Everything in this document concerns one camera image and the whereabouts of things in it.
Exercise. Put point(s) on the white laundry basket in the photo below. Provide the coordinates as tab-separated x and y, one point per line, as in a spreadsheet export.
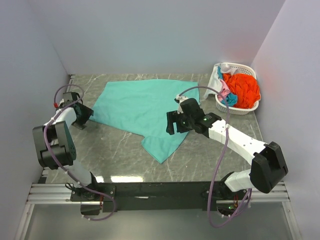
246	70

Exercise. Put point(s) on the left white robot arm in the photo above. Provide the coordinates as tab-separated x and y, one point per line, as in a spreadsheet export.
55	148

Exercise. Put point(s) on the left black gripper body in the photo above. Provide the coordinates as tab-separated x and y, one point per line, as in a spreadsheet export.
86	113

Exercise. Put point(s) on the pink cloth in basket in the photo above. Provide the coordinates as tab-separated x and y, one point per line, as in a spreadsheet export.
224	91

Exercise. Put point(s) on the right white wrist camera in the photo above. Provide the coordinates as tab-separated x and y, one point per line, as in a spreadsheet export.
179	99

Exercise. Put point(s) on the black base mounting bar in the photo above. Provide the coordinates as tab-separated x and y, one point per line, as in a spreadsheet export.
135	196

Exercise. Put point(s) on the orange t shirt in basket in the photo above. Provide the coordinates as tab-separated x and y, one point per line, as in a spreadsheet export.
245	87

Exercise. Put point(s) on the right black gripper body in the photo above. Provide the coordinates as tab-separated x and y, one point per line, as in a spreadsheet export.
183	124

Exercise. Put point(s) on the aluminium rail frame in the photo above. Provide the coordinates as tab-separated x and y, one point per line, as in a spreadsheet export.
58	193

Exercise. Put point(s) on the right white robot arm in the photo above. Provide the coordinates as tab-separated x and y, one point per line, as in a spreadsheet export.
268	165

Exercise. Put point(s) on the teal t shirt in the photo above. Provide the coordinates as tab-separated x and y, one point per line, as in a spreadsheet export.
140	107

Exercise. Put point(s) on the blue cloth in basket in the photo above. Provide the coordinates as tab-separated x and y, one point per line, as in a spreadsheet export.
231	99

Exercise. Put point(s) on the white cloth in basket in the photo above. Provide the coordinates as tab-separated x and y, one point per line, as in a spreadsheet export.
214	82

